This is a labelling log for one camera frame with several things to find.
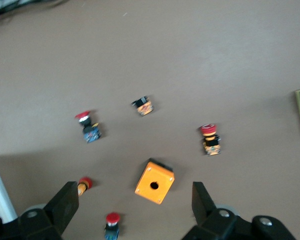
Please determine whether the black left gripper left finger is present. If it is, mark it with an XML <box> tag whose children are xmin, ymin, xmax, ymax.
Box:
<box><xmin>17</xmin><ymin>181</ymin><xmax>80</xmax><ymax>240</ymax></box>

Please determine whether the red yellow mushroom button head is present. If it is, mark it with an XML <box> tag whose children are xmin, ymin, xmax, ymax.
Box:
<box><xmin>76</xmin><ymin>176</ymin><xmax>94</xmax><ymax>198</ymax></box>

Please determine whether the orange push-button enclosure box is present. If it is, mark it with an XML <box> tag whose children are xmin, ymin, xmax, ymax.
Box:
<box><xmin>134</xmin><ymin>158</ymin><xmax>176</xmax><ymax>206</ymax></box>

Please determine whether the red mushroom button orange block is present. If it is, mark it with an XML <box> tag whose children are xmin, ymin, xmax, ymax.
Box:
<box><xmin>198</xmin><ymin>123</ymin><xmax>222</xmax><ymax>157</ymax></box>

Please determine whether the orange black contact block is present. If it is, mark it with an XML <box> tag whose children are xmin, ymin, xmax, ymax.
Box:
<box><xmin>130</xmin><ymin>95</ymin><xmax>155</xmax><ymax>118</ymax></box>

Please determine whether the red mushroom button blue block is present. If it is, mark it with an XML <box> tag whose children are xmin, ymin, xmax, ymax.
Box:
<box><xmin>74</xmin><ymin>110</ymin><xmax>103</xmax><ymax>144</ymax></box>
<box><xmin>103</xmin><ymin>212</ymin><xmax>121</xmax><ymax>240</ymax></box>

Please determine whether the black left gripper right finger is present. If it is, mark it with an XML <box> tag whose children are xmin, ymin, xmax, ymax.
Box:
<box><xmin>181</xmin><ymin>181</ymin><xmax>297</xmax><ymax>240</ymax></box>

